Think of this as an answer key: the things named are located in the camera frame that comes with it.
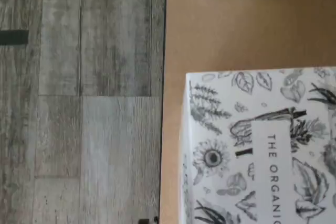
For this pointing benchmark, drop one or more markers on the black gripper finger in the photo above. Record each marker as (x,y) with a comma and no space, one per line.
(144,222)

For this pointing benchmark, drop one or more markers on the white box yellow strip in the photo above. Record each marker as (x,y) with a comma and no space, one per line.
(262,142)

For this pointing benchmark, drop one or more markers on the wooden shelf board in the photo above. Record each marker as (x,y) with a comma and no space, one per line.
(236,24)

